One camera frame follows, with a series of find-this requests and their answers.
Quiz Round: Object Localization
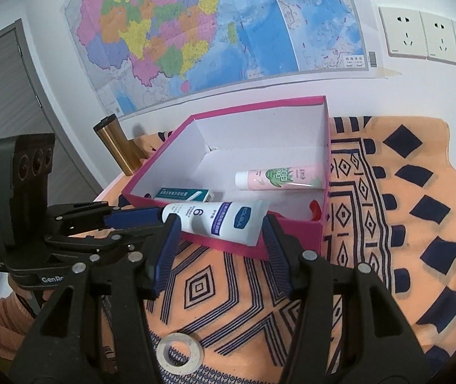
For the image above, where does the grey door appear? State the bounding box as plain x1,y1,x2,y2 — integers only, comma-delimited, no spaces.
0,19,101,225

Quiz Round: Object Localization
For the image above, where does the gold metal thermos cup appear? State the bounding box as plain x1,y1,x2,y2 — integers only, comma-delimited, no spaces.
94,115,143,176

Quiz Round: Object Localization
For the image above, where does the pink cardboard box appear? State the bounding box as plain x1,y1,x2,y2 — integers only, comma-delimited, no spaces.
121,95,330,263

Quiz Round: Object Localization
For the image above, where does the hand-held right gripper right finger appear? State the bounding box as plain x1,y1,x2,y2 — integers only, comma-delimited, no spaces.
262,214,437,384

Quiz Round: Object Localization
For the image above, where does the wall map poster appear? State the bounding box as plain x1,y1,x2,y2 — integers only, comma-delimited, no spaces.
64,0,402,119

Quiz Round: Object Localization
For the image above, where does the white tape roll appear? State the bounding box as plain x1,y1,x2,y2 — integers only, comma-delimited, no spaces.
157,332,204,375

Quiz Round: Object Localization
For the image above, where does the white wall socket panel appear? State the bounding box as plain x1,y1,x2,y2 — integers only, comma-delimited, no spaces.
379,5,456,73

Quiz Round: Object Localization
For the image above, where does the pink tube with green print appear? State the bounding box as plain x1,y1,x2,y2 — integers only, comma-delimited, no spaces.
235,164,322,191

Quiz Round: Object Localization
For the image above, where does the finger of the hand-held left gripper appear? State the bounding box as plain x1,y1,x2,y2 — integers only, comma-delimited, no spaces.
50,203,165,233
46,226,165,257

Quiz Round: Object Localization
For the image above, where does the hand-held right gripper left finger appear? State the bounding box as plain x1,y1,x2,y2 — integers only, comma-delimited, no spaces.
8,213,183,384

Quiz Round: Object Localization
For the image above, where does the orange patterned blanket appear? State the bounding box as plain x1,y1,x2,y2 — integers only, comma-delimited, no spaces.
100,116,456,384

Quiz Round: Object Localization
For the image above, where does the blue and white medicine box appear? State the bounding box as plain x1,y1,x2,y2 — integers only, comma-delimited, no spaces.
154,187,215,203

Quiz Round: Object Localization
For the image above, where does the white tube with blue label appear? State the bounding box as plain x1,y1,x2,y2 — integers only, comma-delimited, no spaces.
160,201,271,248

